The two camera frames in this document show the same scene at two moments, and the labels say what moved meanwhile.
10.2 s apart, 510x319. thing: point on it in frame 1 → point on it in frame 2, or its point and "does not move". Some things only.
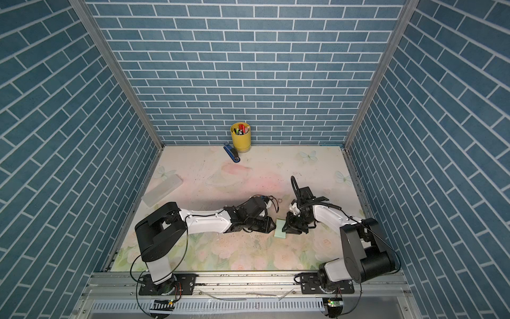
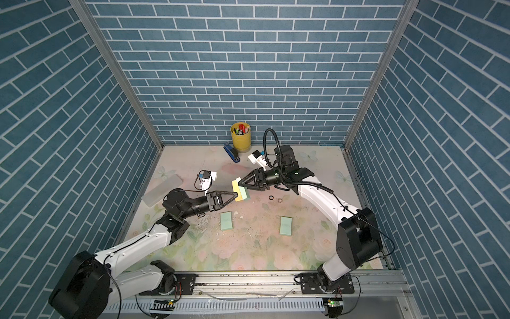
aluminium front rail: [377, 296] does not move
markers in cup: [242, 129] does not move
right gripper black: [291, 226] → [261, 185]
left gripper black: [267, 225] → [210, 201]
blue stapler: [232, 152] does not move
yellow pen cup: [241, 136] does not move
